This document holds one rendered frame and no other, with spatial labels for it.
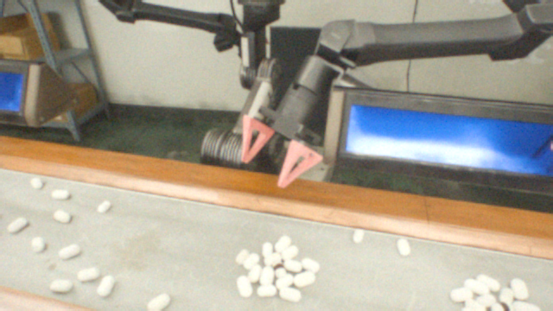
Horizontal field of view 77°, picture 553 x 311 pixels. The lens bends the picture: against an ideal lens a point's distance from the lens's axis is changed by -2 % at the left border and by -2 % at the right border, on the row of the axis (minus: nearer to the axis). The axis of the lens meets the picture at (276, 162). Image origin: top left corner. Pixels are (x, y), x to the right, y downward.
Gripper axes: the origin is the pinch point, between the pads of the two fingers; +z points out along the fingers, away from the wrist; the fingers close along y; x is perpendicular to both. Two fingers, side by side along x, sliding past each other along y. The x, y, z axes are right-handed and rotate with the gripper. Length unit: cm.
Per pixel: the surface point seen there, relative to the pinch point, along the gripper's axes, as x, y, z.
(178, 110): -113, 208, 14
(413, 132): 11.8, -24.5, -12.4
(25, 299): 19.8, 13.0, 35.2
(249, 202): -13.2, 10.6, 9.6
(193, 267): -0.4, 3.6, 21.8
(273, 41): -115, 148, -61
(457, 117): 10.6, -27.0, -15.5
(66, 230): 11.2, 29.0, 31.4
